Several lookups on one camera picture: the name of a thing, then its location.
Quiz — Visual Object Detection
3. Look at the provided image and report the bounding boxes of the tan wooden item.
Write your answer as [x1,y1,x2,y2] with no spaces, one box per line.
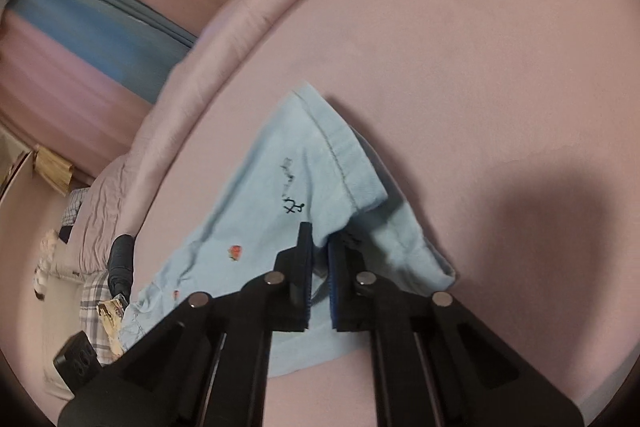
[32,146,76,196]

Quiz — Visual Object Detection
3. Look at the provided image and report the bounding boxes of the black power strip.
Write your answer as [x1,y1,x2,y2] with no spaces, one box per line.
[52,331,102,393]

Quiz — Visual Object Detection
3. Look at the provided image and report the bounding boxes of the plaid cloth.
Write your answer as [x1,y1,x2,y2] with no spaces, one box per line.
[79,271,126,364]

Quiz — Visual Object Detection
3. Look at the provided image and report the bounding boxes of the dark grey cloth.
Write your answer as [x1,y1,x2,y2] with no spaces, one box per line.
[107,233,136,295]

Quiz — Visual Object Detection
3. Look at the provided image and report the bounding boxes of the pink duvet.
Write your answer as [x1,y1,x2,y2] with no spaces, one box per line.
[80,0,401,278]

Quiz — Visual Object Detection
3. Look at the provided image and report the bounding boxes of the printed paper packet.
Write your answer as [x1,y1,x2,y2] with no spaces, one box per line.
[97,297,127,354]

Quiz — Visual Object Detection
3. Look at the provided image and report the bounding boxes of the pink curtain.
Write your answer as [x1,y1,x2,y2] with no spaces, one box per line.
[0,0,281,185]

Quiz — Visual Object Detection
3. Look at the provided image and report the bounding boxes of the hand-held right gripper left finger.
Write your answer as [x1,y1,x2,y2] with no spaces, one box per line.
[57,222,315,427]

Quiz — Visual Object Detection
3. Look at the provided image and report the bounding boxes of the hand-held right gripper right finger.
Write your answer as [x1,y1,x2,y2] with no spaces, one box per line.
[327,232,584,427]

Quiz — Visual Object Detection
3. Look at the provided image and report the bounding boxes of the small checked cloth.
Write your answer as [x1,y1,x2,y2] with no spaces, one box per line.
[62,187,92,228]

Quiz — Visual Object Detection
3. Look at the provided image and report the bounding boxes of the white crumpled items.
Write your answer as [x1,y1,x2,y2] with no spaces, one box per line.
[32,229,62,300]

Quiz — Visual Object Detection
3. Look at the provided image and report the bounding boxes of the light blue pants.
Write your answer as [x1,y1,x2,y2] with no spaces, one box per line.
[117,83,457,378]

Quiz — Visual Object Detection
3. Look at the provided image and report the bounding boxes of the pink bed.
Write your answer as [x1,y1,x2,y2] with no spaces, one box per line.
[117,0,640,427]

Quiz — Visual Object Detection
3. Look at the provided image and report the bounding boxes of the blue curtain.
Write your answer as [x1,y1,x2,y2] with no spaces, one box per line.
[10,0,198,105]

